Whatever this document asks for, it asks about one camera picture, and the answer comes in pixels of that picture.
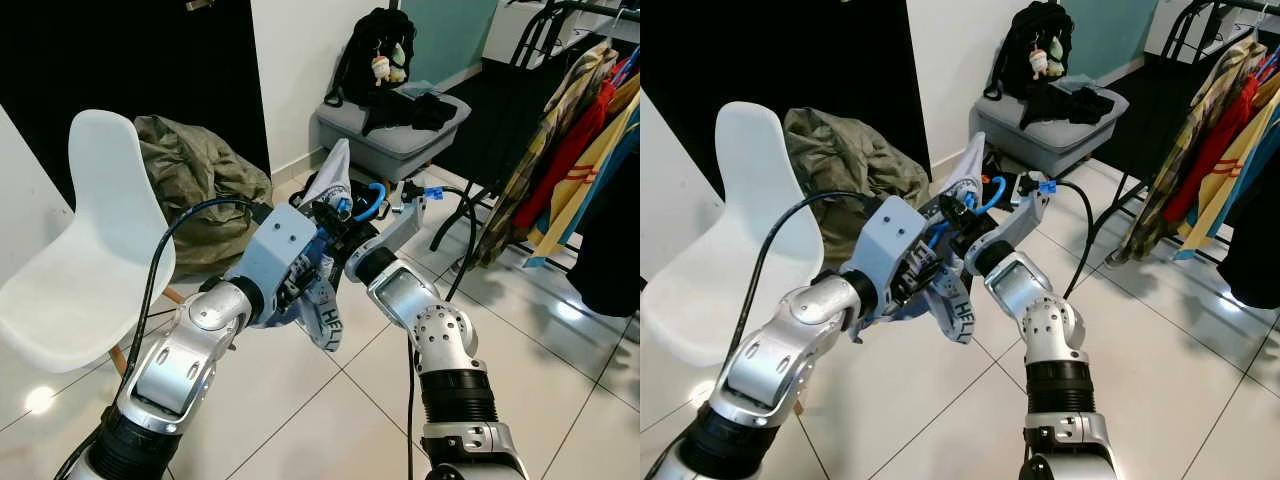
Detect blue plastic hanger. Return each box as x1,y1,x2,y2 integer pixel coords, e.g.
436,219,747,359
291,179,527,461
925,175,1006,251
318,182,388,291

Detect light grey printed underwear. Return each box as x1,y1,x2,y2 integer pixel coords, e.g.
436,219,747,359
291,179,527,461
880,133,986,346
268,138,356,353

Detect olive green fabric bag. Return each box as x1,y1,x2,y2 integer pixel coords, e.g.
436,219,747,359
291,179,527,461
785,107,933,256
135,115,273,276

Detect black garment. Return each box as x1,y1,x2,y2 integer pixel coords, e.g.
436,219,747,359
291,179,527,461
1020,85,1116,129
362,90,459,136

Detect white plastic chair wooden legs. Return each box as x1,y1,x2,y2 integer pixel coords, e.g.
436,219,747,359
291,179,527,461
0,108,176,376
640,100,826,421

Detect black backpack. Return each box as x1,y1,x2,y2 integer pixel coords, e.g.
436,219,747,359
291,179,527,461
985,2,1076,101
325,8,419,109

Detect beige plaid shirt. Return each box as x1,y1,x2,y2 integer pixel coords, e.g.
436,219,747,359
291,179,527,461
1135,38,1269,263
475,42,619,266

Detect red garment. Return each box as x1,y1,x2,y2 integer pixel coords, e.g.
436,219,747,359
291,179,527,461
512,80,616,231
1162,75,1261,226

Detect yellow striped garment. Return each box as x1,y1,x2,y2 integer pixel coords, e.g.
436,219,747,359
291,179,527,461
1180,85,1280,256
530,85,641,256

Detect white shelf unit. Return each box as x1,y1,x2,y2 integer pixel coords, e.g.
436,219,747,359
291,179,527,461
1145,0,1280,61
480,0,641,69

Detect black door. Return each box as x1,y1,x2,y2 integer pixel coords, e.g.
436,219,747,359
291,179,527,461
0,0,271,206
640,0,933,196

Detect navy blue shirt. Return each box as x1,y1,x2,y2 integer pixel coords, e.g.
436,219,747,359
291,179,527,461
1218,140,1280,309
565,140,641,319

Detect black metal clothes rack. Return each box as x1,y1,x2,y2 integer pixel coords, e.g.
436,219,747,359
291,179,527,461
1105,0,1280,266
430,0,641,251

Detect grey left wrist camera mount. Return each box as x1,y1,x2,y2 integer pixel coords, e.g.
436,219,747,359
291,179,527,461
850,195,931,301
225,205,321,301

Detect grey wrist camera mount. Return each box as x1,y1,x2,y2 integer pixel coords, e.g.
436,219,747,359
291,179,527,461
995,190,1049,251
850,195,931,301
225,205,321,301
375,195,428,261

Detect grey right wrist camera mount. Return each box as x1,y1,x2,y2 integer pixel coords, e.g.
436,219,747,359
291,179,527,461
995,190,1049,251
375,195,428,261

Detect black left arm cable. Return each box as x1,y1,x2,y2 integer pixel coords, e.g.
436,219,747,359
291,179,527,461
55,197,271,480
645,190,886,480

